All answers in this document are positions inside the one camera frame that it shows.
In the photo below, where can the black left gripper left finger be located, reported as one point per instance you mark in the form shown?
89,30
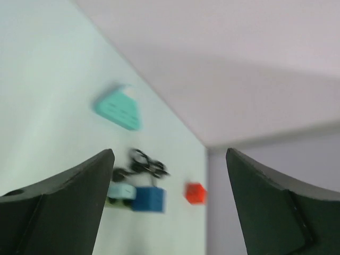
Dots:
58,215

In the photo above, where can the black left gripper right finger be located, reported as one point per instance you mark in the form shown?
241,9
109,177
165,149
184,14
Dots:
280,214

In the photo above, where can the light blue plug charger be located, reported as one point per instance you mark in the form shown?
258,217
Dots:
121,191

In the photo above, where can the red cube socket adapter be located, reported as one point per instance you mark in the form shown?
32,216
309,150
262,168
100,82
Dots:
195,193

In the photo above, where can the blue cube socket adapter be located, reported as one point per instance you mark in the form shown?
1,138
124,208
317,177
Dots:
149,199

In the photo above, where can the green power strip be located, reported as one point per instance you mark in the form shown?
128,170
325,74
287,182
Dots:
118,203

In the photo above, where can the teal mountain-shaped power strip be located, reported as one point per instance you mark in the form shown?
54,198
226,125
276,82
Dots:
118,103

